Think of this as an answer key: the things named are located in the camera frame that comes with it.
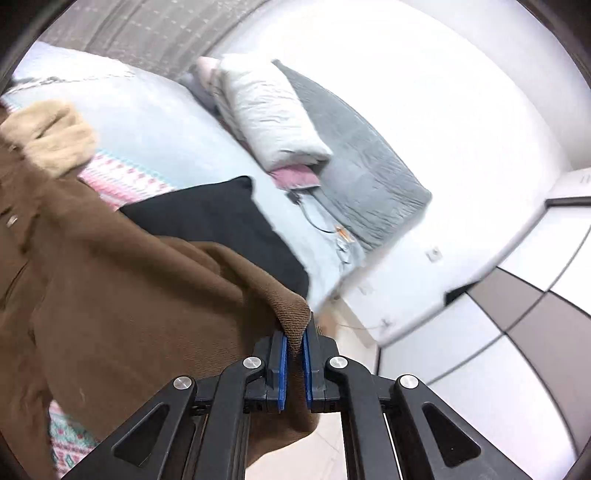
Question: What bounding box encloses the pale bed sheet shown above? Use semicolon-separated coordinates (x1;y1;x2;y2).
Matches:
9;60;365;315

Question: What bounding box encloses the pink cloth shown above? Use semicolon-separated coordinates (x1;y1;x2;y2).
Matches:
270;161;321;190

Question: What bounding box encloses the grey pillow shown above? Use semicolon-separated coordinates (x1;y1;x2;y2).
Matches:
179;73;218;112

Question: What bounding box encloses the folded black cloth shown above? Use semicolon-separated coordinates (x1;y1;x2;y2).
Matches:
119;175;310;301

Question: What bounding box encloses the beige pillow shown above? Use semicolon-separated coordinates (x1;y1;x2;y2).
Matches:
215;53;333;171

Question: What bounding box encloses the pink green patterned blanket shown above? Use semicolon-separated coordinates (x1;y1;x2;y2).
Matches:
48;152;176;478

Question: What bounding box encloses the grey quilted blanket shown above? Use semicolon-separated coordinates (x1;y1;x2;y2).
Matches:
272;60;432;252

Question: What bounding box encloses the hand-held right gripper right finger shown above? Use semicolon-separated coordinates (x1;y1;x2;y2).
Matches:
302;318;522;480

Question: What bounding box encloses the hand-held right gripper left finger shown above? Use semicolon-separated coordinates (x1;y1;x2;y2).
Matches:
62;331;289;480

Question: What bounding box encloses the white grey wardrobe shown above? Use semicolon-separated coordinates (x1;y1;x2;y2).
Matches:
376;166;591;462

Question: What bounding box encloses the black power cable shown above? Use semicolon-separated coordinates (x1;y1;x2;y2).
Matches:
288;187;352;245

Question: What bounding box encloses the grey patterned curtain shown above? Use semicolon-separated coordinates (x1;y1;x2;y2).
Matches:
41;0;269;81

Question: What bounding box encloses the pale pink pillow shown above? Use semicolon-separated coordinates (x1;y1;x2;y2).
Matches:
194;56;223;112

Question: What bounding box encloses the brown coat with fleece collar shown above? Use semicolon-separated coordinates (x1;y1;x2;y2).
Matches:
0;99;319;480

